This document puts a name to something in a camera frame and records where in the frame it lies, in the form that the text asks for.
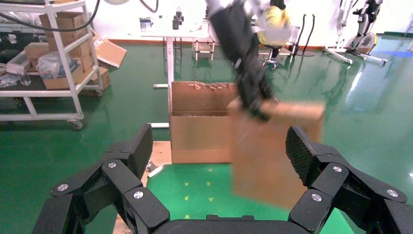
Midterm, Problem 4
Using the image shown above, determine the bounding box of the black floor stand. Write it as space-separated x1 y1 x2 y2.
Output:
292 13 316 58

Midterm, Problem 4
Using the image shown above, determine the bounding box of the slim cardboard box with hole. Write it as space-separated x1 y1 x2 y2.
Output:
227 97 326 209

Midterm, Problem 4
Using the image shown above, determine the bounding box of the black stool with chrome base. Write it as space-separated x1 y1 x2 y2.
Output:
260 44 284 71

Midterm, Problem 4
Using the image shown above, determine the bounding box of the large printed cardboard box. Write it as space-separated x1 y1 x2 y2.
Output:
39 11 88 58

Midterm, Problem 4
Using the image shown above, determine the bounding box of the flat cardboard sheet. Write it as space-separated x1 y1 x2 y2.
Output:
91 30 128 69

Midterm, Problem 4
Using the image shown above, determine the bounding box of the white black wheeled machine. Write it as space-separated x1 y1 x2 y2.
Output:
347 0 389 67

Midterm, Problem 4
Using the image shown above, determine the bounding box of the clear plastic bag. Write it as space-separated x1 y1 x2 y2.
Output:
35 51 79 80

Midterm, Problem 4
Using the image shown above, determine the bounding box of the wide cardboard box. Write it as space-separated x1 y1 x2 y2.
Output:
42 61 85 90

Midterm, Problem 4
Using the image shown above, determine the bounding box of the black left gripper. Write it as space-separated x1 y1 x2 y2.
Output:
209 0 276 123

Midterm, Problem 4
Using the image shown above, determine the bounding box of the white pole stand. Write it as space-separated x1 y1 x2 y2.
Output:
323 0 355 65

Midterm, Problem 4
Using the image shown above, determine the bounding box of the white flat box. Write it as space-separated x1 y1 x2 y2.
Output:
6 50 32 76

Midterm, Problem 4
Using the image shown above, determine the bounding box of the small plain cardboard box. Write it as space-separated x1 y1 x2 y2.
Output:
24 42 51 69

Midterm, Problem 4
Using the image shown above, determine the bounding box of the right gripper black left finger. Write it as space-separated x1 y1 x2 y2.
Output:
32 123 170 234

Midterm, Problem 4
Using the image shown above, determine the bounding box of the clear container with dark lid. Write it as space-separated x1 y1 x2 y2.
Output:
139 17 153 32

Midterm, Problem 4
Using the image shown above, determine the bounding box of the large open cardboard carton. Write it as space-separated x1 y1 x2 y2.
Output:
168 80 241 165

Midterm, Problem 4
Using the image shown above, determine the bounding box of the worn cardboard box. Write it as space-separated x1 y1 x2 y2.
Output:
80 66 112 98

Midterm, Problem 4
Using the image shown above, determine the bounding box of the long black hanging cable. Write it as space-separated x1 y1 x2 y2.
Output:
0 0 101 33

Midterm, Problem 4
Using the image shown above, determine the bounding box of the white table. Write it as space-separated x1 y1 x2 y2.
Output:
129 19 211 130

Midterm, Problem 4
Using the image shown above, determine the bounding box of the white tube rack frame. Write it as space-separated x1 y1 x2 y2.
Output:
193 19 216 62

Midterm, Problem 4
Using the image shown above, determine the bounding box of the glass jar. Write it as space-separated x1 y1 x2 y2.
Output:
19 72 32 87

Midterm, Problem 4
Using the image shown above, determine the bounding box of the white shelf cart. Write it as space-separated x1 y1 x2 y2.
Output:
0 0 104 131

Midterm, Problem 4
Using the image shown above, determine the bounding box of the short black cable loop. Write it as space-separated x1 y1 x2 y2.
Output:
138 0 160 14

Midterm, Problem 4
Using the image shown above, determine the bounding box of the person in yellow shirt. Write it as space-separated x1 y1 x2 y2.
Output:
256 0 293 49

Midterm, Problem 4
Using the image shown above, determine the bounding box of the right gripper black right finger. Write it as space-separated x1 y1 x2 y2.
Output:
285 126 413 234

